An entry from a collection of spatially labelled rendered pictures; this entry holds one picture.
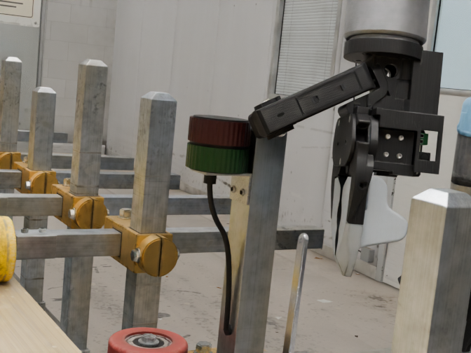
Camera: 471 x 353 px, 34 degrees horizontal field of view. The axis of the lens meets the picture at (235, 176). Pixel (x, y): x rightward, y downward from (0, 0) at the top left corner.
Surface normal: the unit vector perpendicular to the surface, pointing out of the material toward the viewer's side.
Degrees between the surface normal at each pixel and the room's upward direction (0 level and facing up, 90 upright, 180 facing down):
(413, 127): 81
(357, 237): 104
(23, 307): 0
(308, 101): 82
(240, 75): 90
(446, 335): 90
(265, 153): 90
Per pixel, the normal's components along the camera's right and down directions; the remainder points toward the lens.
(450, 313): 0.50, 0.16
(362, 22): -0.64, -0.09
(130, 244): -0.86, -0.02
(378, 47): -0.30, -0.05
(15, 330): 0.10, -0.99
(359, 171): 0.11, -0.04
